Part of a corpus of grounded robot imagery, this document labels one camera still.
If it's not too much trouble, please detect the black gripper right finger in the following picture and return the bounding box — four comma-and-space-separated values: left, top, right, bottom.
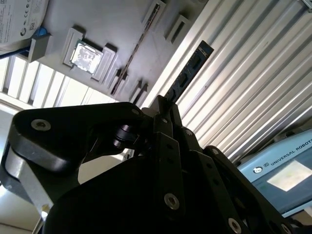
168, 101, 302, 234

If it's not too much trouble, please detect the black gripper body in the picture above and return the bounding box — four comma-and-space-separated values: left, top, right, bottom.
41, 153, 218, 234

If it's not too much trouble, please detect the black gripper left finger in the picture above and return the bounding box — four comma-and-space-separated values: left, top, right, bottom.
7, 96, 188, 218

